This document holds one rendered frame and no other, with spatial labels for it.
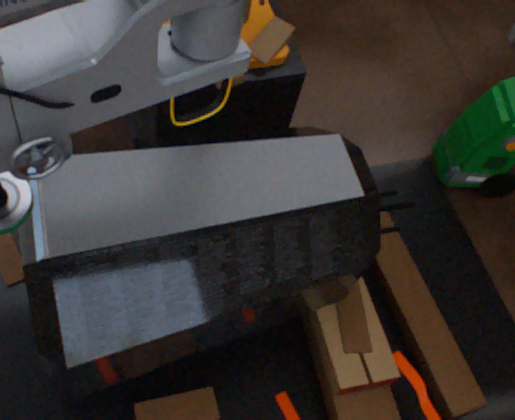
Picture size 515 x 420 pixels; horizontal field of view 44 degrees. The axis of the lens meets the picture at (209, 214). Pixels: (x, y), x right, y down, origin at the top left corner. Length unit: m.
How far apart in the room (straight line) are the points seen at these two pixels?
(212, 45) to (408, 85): 2.19
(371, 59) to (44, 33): 2.51
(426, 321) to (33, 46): 1.96
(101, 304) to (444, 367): 1.48
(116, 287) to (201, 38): 0.76
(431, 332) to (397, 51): 1.75
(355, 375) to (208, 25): 1.45
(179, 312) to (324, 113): 1.76
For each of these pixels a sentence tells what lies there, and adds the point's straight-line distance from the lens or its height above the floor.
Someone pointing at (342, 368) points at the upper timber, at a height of 0.23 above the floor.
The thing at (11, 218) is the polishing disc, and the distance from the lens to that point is 1.87.
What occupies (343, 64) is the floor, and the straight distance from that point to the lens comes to 3.70.
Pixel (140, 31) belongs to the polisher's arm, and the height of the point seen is 1.49.
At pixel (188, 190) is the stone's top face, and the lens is 1.96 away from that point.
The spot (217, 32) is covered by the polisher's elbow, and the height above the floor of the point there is 1.39.
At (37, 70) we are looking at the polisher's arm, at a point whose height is 1.43.
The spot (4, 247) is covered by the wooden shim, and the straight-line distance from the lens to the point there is 2.86.
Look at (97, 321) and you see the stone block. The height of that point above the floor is 0.71.
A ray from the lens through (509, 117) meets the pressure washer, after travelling 3.06.
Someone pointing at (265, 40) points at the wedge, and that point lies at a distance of 2.51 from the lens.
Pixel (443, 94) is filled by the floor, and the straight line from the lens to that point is 3.77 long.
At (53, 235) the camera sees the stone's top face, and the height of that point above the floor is 0.87.
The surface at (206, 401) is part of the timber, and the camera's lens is 2.46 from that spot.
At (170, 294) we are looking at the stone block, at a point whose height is 0.73.
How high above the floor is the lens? 2.51
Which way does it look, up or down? 59 degrees down
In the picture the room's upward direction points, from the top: 11 degrees clockwise
